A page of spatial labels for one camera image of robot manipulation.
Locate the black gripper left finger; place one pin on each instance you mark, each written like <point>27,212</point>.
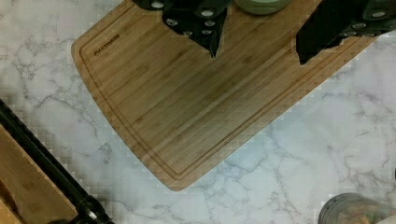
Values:
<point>200,20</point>

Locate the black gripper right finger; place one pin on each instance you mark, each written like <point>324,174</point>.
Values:
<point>335,20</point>

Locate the wooden drawer box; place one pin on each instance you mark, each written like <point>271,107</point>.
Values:
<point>37,198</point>

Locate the black drawer handle bar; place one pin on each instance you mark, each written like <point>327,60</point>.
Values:
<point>89,210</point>

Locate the clear glass jar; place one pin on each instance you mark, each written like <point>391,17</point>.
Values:
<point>354,208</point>

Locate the green round bowl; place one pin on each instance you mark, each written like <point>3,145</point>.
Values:
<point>262,7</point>

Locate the bamboo cutting board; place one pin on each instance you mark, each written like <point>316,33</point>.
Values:
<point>182,111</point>

